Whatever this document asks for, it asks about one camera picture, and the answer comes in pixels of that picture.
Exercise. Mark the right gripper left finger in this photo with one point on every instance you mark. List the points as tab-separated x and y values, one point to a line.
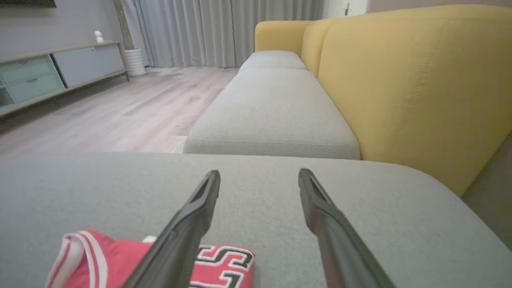
180	240

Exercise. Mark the white door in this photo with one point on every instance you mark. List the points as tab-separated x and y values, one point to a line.
356	6

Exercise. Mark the large grey sofa chaise cushion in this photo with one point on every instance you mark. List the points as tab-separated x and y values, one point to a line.
260	200

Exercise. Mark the brown plant trunk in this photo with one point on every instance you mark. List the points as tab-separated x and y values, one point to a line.
123	24

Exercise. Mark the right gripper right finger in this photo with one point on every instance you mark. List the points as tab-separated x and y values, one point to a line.
340	248

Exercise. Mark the wooden media cabinet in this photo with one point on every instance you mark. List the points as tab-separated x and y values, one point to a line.
88	64

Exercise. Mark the yellow sofa end backrest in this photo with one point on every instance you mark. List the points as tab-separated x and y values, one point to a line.
276	36

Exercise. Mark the narrow yellow sofa backrest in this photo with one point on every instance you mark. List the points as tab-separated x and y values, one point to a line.
312	44

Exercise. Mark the red white basketball garment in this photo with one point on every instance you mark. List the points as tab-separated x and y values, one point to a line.
120	260

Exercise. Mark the small white figurine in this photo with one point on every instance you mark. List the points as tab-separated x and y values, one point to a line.
98	37

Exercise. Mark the grey sofa seat cushion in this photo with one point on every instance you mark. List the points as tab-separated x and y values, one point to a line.
272	58
272	112

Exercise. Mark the wide yellow sofa backrest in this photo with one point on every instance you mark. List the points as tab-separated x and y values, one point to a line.
420	80

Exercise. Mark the white ribbed plant pot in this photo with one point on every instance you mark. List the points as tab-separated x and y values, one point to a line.
135	62

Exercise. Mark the grey curtain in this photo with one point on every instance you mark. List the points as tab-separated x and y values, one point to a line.
200	32

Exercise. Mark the dark wall television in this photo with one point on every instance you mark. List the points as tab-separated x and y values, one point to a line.
24	2

